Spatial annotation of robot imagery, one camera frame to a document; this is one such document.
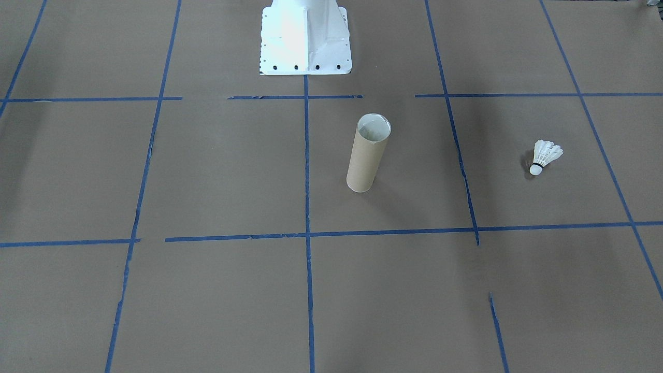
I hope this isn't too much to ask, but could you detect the white feather shuttlecock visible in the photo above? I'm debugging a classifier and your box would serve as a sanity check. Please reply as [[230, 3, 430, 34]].
[[528, 139, 564, 177]]

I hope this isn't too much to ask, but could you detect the white metal base plate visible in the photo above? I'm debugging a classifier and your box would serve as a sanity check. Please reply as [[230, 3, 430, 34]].
[[259, 0, 353, 76]]

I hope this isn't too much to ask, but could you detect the brown cardboard tube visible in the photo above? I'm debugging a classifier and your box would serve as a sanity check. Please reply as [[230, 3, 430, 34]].
[[346, 113, 392, 193]]

